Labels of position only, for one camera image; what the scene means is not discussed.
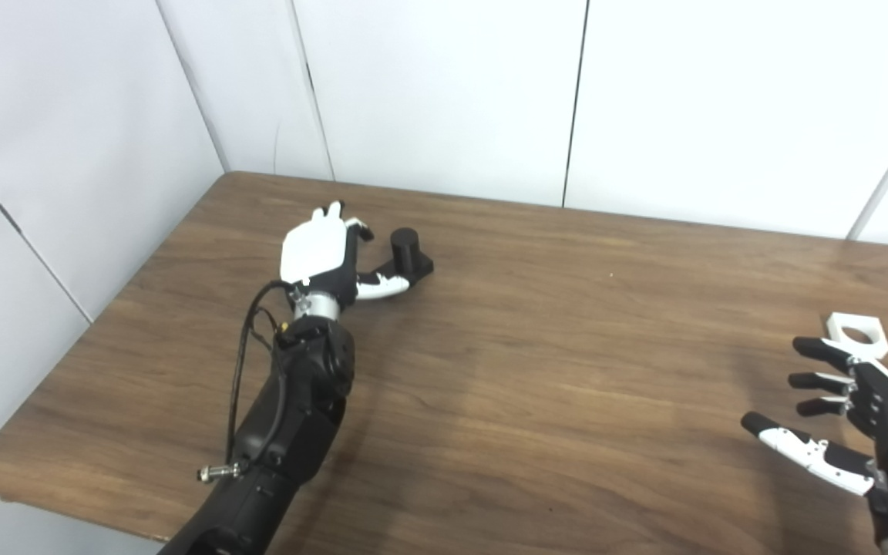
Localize black and white left hand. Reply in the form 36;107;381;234
280;200;412;305

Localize black peg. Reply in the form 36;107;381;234
371;228;436;283

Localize white square piece with hole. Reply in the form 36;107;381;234
822;312;888;361

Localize thin left arm wires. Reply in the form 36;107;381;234
247;307;292;352

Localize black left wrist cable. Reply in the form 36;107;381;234
197;279;298;483

